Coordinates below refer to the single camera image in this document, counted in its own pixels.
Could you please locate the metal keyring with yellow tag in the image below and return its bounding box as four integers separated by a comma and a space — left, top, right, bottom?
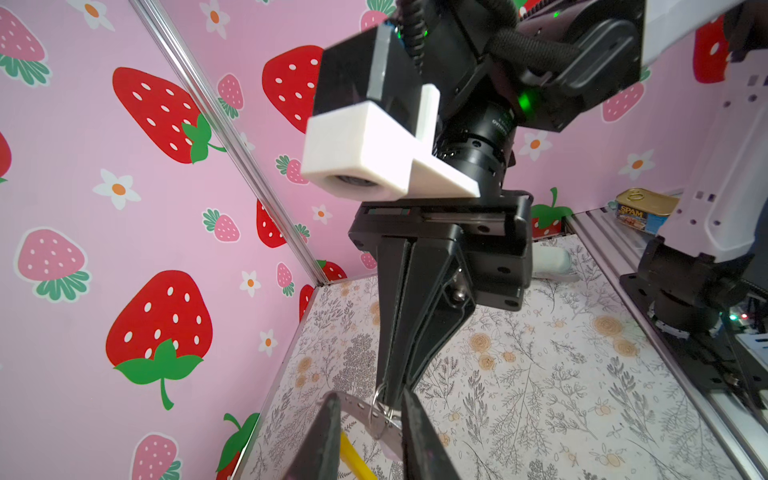
316, 385, 404, 472

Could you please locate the aluminium corner post right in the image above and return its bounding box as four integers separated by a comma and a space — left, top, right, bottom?
130, 0, 330, 286

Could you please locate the white plastic case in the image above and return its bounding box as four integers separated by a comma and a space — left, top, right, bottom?
532, 243, 578, 282

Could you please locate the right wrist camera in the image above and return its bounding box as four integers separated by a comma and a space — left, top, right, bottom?
301, 24, 480, 202

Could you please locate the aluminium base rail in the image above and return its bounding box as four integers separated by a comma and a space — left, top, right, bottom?
565, 208, 767, 479

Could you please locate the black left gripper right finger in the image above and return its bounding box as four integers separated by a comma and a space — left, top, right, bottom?
402, 390, 460, 480

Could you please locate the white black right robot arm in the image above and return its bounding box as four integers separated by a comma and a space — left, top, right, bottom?
324, 1, 652, 409

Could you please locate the spam tin can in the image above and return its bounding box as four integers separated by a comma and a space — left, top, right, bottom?
616, 188, 679, 235

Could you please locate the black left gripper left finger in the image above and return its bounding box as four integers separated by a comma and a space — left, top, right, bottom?
283, 392, 342, 480

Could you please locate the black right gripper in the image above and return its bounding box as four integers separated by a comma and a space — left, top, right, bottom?
349, 190, 532, 408

